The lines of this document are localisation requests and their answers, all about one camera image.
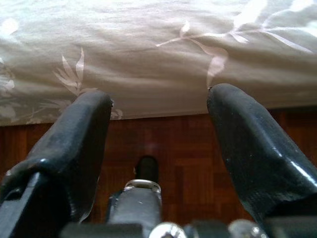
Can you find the bed with white floral sheet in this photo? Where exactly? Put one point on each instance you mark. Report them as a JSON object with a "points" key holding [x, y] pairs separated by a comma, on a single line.
{"points": [[148, 62]]}

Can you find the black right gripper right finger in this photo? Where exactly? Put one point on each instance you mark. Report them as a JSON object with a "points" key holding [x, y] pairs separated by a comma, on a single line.
{"points": [[252, 148]]}

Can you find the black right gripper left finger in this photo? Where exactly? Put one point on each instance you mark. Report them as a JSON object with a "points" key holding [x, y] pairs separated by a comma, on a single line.
{"points": [[74, 138]]}

